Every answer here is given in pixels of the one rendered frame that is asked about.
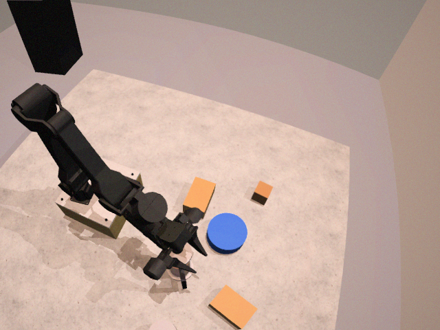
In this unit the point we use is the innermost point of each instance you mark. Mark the french press coffee maker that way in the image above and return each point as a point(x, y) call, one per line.
point(184, 256)

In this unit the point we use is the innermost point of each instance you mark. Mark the blue cylinder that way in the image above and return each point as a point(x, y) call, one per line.
point(226, 233)

